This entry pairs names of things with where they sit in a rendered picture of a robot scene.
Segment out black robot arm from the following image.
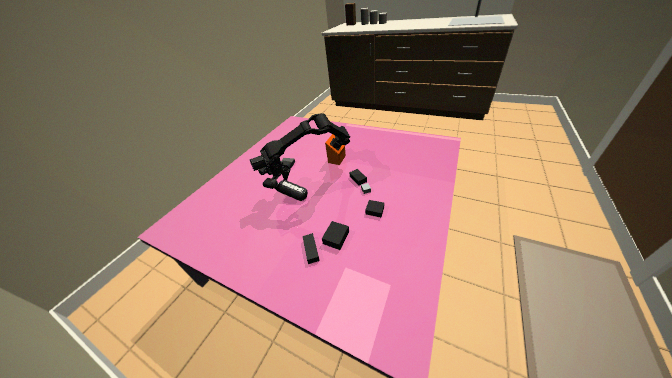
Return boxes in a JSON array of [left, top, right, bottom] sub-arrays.
[[250, 113, 350, 175]]

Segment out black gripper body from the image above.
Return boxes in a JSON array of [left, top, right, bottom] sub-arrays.
[[262, 161, 293, 189]]

